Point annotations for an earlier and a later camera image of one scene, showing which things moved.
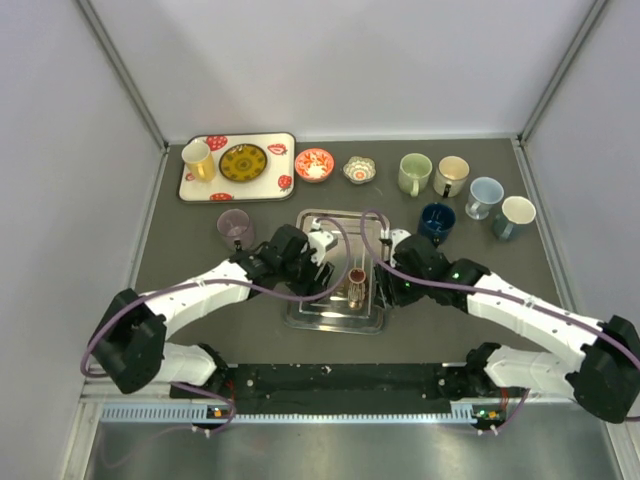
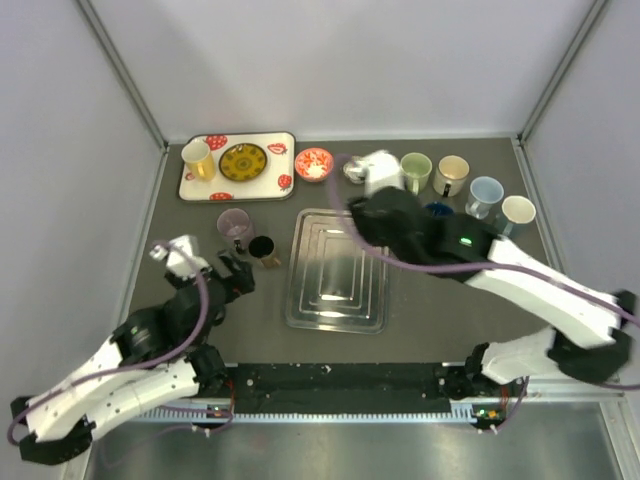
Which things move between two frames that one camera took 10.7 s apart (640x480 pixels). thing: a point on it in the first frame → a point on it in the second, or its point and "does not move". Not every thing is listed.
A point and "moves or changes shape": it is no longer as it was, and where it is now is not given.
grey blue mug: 516,212 does not move
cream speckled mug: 451,176 does not move
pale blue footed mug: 484,193 does not move
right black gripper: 388,293 → 360,222
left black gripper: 322,280 → 242,282
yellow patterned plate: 243,163 does not move
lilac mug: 234,225 does not move
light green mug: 415,170 does not move
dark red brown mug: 356,288 moves or changes shape
